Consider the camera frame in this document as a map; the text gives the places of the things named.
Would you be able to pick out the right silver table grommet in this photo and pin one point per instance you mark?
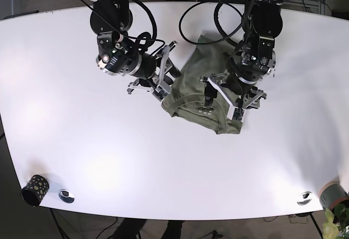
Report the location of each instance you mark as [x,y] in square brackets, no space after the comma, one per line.
[304,198]

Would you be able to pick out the black gold-dotted cup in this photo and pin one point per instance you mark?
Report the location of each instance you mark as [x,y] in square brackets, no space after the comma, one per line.
[35,190]

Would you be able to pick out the olive green T-shirt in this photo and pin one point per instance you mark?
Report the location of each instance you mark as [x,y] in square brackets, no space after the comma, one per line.
[198,101]

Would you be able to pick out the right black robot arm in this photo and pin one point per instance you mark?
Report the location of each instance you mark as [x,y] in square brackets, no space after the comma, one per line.
[121,54]

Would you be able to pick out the green potted plant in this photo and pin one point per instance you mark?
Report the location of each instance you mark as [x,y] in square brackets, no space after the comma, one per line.
[336,224]

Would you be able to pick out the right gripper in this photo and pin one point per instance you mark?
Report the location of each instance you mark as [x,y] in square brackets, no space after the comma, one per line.
[156,76]

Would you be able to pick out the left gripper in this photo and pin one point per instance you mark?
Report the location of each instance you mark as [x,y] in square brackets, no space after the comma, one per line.
[238,90]

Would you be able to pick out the silver table grommet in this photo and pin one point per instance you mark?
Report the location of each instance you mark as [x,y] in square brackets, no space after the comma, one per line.
[304,198]
[66,196]

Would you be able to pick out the left silver table grommet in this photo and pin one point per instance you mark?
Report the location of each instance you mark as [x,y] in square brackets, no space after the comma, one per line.
[66,196]

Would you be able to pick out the grey flower pot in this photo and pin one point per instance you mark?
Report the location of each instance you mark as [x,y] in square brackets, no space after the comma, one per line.
[333,194]

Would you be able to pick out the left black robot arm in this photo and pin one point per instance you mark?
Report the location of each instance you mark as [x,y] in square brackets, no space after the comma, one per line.
[261,23]

